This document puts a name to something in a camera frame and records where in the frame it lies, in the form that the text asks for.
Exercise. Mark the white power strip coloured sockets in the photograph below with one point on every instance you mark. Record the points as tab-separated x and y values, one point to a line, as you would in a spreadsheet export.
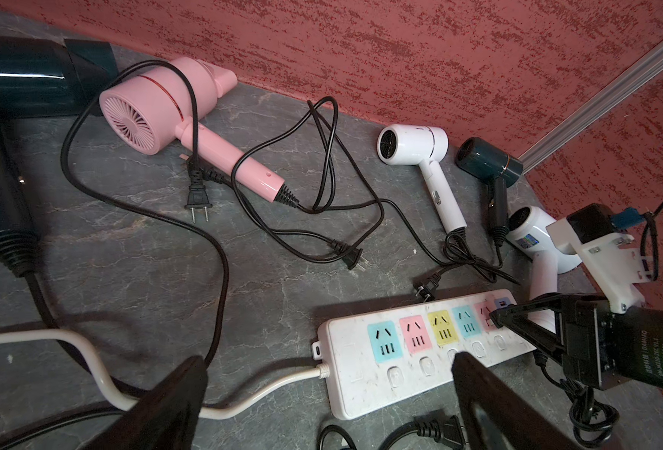
379	358

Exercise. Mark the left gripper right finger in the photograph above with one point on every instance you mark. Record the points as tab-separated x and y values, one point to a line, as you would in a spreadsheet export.
494	416

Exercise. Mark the black hair dryer back left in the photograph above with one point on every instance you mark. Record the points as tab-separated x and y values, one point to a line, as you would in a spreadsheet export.
40	78

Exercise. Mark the dark green hair dryer back right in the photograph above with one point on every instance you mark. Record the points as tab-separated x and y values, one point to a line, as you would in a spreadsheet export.
498	170

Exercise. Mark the white hair dryer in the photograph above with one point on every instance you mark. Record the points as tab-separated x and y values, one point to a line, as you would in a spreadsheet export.
425	147
528	233

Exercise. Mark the pink hair dryer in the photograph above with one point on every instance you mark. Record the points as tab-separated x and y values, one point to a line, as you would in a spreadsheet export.
153	109

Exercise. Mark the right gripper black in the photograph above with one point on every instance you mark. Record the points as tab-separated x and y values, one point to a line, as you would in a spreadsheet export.
596	347

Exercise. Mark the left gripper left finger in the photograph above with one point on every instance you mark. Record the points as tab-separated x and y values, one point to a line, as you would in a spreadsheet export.
166	417

